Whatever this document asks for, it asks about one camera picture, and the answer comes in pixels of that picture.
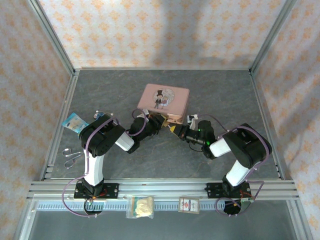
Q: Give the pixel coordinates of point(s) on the pink tin box with cartoon couple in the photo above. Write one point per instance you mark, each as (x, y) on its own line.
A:
(162, 98)

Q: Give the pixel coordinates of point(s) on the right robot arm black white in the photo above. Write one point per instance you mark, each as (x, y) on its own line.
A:
(237, 172)

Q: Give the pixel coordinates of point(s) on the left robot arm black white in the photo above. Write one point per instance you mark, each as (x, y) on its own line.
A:
(93, 167)

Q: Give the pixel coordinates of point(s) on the small printed card box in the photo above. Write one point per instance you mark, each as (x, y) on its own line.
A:
(189, 205)

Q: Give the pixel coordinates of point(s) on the blue printed packet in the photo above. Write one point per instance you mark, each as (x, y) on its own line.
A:
(73, 123)

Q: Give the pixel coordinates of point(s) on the silver metal scissors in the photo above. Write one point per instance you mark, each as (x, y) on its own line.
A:
(76, 155)

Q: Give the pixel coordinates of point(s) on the clear plastic bag pale contents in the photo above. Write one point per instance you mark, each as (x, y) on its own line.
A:
(142, 205)

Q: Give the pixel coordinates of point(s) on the small green circuit board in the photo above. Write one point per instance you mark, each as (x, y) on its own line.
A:
(246, 200)

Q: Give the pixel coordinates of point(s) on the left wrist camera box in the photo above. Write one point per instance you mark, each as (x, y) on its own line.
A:
(141, 115)

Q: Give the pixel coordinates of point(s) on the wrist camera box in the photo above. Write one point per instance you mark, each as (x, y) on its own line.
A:
(193, 118)
(141, 115)

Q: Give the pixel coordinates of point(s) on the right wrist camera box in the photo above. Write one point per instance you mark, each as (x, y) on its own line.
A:
(193, 118)

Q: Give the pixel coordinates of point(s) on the aluminium rail along wallpaper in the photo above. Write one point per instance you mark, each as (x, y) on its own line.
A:
(162, 68)

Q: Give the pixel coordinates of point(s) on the long aluminium mounting rail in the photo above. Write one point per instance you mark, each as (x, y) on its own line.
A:
(162, 187)

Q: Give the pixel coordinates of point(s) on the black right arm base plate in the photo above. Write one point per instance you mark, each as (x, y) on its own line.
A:
(212, 190)

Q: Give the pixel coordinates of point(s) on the aluminium side rail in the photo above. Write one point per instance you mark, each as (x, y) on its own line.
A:
(57, 130)
(266, 125)

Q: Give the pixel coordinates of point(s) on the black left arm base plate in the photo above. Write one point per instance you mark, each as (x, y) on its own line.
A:
(112, 190)

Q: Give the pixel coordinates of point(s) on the short aluminium frame post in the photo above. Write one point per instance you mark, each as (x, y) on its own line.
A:
(300, 220)
(25, 220)

